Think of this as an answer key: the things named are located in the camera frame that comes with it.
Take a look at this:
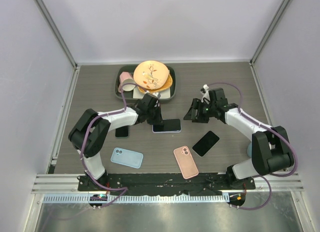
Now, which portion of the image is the white slotted cable duct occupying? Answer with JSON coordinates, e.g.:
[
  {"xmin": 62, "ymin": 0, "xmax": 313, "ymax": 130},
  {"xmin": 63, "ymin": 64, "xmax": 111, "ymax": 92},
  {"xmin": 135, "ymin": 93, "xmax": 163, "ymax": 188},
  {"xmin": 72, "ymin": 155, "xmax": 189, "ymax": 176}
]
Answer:
[{"xmin": 43, "ymin": 193, "xmax": 230, "ymax": 204}]

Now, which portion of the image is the blue phone black screen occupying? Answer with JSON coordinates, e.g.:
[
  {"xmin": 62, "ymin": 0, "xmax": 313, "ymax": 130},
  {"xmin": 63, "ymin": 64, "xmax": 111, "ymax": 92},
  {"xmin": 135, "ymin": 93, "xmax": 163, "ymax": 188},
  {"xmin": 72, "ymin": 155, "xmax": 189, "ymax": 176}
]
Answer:
[{"xmin": 152, "ymin": 118, "xmax": 181, "ymax": 132}]

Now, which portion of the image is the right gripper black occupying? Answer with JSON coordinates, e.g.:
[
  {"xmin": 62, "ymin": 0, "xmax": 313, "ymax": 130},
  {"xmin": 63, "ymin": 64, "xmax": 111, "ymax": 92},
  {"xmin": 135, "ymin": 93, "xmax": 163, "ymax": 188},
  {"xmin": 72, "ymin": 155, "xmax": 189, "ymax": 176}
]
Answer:
[{"xmin": 183, "ymin": 99, "xmax": 216, "ymax": 124}]

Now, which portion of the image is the peach floral plate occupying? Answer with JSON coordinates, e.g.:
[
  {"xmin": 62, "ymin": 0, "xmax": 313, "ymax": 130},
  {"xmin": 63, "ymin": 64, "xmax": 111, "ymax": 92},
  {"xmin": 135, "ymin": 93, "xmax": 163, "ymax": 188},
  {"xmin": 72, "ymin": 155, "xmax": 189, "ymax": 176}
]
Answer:
[{"xmin": 133, "ymin": 60, "xmax": 169, "ymax": 90}]

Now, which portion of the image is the pink phone case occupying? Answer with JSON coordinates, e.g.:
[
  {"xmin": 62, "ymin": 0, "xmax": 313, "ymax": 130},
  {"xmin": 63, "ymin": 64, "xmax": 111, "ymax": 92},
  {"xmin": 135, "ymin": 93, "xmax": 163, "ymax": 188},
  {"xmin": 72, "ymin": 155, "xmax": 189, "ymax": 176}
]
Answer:
[{"xmin": 173, "ymin": 146, "xmax": 199, "ymax": 179}]

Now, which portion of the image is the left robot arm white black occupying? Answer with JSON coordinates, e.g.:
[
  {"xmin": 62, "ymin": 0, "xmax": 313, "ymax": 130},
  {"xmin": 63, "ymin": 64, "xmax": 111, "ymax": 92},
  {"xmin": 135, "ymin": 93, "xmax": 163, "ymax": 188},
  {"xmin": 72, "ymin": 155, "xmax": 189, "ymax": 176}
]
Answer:
[{"xmin": 68, "ymin": 93, "xmax": 163, "ymax": 192}]

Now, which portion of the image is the lilac phone case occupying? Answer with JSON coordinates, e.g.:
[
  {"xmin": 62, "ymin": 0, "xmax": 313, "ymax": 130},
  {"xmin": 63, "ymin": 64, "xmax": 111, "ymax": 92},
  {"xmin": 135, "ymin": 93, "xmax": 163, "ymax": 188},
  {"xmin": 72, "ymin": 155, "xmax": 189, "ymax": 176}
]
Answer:
[{"xmin": 151, "ymin": 118, "xmax": 182, "ymax": 134}]

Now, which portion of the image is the green phone black screen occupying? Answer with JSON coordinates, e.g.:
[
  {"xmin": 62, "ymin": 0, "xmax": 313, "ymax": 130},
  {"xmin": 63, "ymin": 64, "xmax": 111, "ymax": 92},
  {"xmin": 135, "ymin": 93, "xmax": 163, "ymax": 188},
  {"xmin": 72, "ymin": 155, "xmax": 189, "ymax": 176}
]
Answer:
[{"xmin": 115, "ymin": 126, "xmax": 130, "ymax": 138}]

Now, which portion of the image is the white square plate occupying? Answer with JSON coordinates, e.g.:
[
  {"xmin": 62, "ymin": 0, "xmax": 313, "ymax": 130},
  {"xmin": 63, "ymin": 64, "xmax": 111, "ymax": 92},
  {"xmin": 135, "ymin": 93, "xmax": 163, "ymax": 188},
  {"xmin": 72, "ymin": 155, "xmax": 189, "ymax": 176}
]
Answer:
[{"xmin": 133, "ymin": 87, "xmax": 171, "ymax": 99}]

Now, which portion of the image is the dark green tray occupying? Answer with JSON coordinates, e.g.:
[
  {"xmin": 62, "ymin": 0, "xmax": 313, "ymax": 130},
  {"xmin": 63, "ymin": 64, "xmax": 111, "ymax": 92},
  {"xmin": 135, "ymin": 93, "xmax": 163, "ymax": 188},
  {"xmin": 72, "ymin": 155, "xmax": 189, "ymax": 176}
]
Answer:
[{"xmin": 114, "ymin": 64, "xmax": 176, "ymax": 103}]

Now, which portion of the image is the white phone black screen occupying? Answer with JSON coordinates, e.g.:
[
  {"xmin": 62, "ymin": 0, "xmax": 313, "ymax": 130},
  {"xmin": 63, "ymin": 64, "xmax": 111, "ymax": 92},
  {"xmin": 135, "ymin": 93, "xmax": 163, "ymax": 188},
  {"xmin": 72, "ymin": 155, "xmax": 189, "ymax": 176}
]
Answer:
[{"xmin": 192, "ymin": 131, "xmax": 220, "ymax": 157}]

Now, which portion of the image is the light blue cup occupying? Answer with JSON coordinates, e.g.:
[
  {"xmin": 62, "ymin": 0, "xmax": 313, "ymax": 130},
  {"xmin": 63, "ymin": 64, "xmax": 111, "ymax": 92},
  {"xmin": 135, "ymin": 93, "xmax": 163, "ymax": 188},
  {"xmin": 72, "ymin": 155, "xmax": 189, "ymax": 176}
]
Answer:
[{"xmin": 246, "ymin": 143, "xmax": 252, "ymax": 158}]

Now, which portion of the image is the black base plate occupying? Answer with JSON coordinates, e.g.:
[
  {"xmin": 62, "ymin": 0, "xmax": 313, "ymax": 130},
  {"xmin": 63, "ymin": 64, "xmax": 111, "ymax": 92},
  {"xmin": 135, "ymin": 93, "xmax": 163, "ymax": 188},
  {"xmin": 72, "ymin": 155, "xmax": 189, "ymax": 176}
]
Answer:
[{"xmin": 77, "ymin": 172, "xmax": 256, "ymax": 196}]

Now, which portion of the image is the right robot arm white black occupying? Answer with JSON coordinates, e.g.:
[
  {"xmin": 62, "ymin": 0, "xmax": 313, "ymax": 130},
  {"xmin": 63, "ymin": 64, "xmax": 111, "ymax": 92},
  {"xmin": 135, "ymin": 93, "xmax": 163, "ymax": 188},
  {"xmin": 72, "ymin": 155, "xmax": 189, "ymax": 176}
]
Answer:
[{"xmin": 184, "ymin": 85, "xmax": 298, "ymax": 190}]

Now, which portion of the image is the pink mug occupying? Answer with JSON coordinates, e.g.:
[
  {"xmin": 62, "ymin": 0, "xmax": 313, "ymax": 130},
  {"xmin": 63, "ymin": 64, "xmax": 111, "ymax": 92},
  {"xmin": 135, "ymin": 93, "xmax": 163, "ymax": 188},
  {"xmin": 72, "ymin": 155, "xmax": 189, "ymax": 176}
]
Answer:
[{"xmin": 118, "ymin": 72, "xmax": 136, "ymax": 92}]

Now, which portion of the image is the light blue phone case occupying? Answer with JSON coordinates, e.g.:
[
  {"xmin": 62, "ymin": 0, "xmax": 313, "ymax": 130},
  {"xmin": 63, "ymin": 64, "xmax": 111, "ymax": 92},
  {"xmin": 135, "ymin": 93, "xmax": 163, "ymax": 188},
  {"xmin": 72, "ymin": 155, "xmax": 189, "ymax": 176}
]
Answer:
[{"xmin": 110, "ymin": 148, "xmax": 144, "ymax": 169}]

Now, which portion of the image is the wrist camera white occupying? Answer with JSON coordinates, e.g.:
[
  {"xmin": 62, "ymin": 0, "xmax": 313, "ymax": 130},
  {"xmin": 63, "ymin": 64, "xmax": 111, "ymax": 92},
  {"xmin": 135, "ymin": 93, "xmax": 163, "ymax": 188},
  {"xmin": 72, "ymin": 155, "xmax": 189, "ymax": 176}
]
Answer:
[
  {"xmin": 200, "ymin": 84, "xmax": 211, "ymax": 104},
  {"xmin": 150, "ymin": 92, "xmax": 161, "ymax": 99}
]

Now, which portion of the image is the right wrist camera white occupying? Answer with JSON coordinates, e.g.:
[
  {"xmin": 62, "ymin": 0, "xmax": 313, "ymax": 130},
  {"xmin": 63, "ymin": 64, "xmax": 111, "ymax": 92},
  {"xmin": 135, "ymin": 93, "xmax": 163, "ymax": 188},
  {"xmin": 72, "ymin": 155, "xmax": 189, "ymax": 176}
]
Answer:
[{"xmin": 200, "ymin": 84, "xmax": 211, "ymax": 104}]

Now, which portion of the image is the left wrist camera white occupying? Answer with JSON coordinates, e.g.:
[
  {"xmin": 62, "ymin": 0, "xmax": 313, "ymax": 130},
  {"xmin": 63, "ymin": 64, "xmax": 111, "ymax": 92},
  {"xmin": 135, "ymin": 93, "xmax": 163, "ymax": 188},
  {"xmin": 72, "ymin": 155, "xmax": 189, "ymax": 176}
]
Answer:
[{"xmin": 150, "ymin": 92, "xmax": 161, "ymax": 99}]

